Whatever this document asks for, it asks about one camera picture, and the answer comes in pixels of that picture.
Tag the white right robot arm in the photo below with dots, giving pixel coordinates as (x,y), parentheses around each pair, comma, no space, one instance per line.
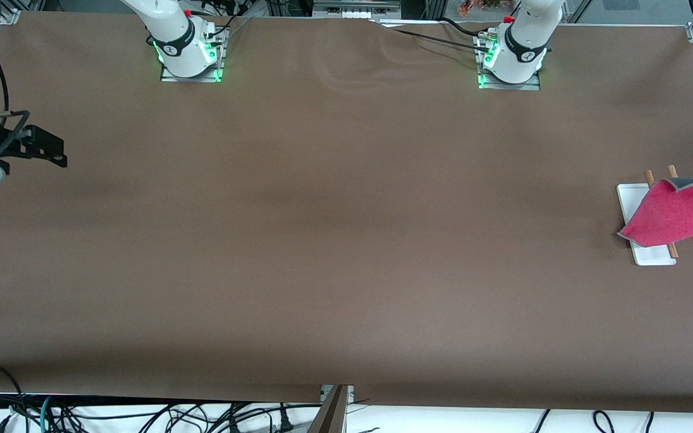
(172,33)

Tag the grey and pink microfiber towel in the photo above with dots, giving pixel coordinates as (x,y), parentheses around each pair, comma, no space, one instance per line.
(677,213)

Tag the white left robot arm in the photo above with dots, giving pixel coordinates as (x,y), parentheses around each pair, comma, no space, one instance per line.
(524,42)

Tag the brown table cover sheet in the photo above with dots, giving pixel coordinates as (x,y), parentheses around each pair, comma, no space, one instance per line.
(322,240)

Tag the brown table frame beam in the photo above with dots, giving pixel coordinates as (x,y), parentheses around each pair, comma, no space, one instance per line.
(329,415)

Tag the aluminium frame corner bracket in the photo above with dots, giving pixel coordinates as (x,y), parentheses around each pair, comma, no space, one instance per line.
(8,15)

